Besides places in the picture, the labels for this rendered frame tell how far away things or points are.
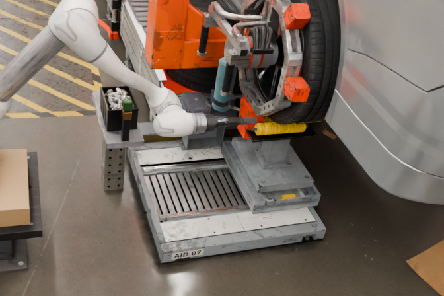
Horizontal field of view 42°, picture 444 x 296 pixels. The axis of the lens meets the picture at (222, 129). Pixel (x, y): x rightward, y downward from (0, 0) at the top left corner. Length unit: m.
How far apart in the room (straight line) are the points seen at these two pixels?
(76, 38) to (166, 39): 0.91
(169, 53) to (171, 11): 0.23
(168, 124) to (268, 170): 0.77
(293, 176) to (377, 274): 0.61
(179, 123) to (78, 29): 0.57
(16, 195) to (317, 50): 1.31
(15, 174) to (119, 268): 0.61
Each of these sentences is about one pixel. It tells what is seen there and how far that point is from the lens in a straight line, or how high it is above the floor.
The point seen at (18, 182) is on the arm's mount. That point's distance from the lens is 2.44.
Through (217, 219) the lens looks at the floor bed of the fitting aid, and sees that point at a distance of 2.78.
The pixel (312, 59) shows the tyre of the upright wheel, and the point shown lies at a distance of 2.32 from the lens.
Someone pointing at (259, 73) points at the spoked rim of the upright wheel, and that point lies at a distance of 2.80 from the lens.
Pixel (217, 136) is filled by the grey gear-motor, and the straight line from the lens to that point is 3.25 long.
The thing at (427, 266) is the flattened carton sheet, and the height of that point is 0.01.
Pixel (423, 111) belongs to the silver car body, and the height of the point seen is 1.11.
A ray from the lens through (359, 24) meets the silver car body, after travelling 2.16.
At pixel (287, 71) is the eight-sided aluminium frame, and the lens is 2.33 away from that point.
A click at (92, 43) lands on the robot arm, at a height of 1.03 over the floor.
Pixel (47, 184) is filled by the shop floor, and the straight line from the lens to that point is 3.02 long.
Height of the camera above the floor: 1.99
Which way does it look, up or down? 35 degrees down
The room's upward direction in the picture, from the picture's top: 11 degrees clockwise
